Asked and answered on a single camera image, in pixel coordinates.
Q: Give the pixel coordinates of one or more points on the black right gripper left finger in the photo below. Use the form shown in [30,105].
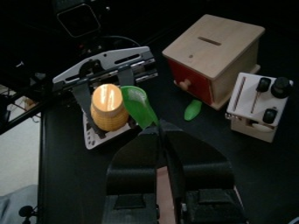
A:
[129,175]

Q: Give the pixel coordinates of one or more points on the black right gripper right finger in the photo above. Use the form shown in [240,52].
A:
[201,178]

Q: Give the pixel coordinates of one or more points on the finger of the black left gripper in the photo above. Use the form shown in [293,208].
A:
[84,100]
[125,77]

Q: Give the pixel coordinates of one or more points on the yellow toy corn cob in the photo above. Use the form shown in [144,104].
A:
[108,106]

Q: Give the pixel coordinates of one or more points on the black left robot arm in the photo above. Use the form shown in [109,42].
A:
[89,43]

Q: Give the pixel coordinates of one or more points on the white board with black dots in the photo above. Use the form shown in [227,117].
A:
[94,140]

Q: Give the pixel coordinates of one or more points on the white toy knife block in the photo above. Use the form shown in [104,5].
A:
[248,116]

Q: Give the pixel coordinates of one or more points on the wooden box with red drawer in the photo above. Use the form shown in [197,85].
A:
[217,49]

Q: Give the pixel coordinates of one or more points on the small black knob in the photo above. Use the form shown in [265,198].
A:
[25,211]

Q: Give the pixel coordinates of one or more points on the grey fabric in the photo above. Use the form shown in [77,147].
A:
[17,204]

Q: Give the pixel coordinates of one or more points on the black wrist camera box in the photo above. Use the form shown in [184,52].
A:
[78,20]

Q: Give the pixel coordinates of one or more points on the black frame bar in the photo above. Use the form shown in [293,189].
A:
[22,112]

